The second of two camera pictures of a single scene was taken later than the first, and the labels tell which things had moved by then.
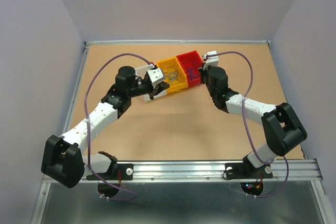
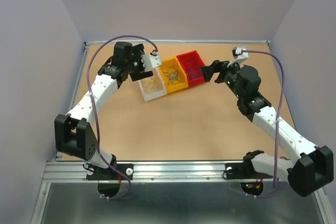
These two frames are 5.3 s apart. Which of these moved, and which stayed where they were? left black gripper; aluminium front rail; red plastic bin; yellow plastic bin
Moved: left black gripper
Stayed: red plastic bin; yellow plastic bin; aluminium front rail
